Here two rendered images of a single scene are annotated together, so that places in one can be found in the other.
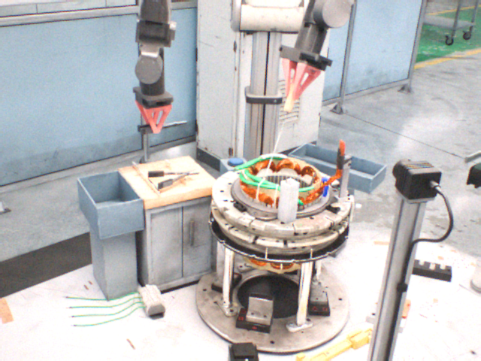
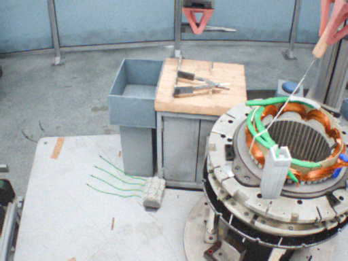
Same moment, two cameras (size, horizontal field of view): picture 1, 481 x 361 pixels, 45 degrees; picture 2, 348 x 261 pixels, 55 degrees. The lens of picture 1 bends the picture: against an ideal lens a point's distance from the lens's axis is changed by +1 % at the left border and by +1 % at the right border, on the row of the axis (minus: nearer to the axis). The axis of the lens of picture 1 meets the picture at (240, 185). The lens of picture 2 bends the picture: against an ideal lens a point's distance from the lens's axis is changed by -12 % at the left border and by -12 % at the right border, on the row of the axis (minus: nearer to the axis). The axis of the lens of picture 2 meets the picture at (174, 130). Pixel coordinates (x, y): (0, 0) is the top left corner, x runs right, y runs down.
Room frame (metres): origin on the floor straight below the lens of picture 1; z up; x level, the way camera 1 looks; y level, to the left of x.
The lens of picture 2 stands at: (0.65, -0.20, 1.55)
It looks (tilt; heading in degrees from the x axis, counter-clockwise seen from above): 41 degrees down; 36
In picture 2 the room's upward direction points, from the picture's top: 1 degrees clockwise
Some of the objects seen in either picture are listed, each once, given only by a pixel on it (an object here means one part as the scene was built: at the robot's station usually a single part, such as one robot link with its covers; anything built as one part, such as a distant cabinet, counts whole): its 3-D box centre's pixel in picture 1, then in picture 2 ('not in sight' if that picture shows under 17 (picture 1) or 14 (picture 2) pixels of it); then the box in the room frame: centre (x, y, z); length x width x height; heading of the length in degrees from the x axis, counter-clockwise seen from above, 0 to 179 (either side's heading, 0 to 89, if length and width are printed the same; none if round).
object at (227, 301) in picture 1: (228, 272); (216, 206); (1.11, 0.02, 0.91); 0.02 x 0.02 x 0.21
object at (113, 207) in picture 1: (112, 238); (140, 122); (1.20, 0.31, 0.92); 0.17 x 0.11 x 0.28; 31
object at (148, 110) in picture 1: (153, 113); (198, 13); (1.30, 0.22, 1.22); 0.07 x 0.07 x 0.09; 32
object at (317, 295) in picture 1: (317, 294); (300, 257); (1.15, -0.21, 0.83); 0.05 x 0.04 x 0.02; 0
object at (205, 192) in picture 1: (168, 180); (202, 85); (1.28, 0.18, 1.05); 0.20 x 0.19 x 0.02; 121
